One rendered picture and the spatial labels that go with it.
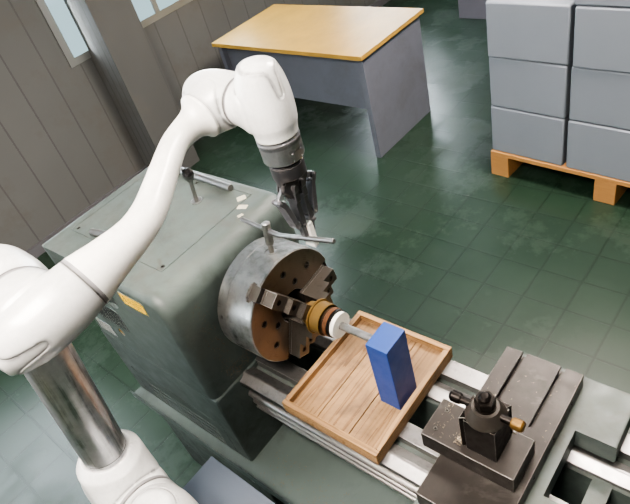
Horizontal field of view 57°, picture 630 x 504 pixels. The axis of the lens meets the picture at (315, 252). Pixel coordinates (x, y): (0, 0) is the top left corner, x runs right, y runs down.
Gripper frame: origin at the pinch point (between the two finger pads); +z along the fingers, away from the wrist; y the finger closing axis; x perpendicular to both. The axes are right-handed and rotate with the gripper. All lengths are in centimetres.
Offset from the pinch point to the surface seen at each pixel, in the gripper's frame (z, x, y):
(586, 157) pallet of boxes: 107, 5, 199
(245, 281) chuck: 11.1, 14.9, -11.6
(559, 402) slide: 36, -55, 7
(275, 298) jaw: 13.5, 5.9, -11.3
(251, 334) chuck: 20.8, 10.0, -19.0
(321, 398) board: 44.6, -1.9, -14.7
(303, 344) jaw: 32.3, 4.8, -9.2
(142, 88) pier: 59, 277, 130
